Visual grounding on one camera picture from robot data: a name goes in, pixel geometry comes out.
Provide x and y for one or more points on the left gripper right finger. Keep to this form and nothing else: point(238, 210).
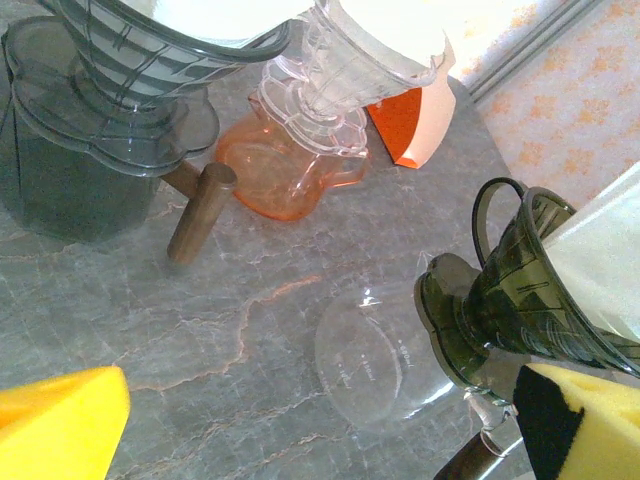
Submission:
point(600, 435)

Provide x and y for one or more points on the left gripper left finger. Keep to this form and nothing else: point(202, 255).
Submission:
point(55, 430)

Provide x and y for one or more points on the clear glass beaker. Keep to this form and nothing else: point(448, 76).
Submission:
point(100, 75)

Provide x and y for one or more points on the clear plastic dripper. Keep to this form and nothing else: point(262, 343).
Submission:
point(330, 85)

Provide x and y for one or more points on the white orange coffee bag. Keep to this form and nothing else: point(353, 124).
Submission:
point(400, 125)

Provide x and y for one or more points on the dark green glass jar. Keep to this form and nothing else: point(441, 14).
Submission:
point(515, 290)

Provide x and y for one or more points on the aluminium corner post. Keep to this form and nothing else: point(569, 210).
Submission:
point(525, 52)

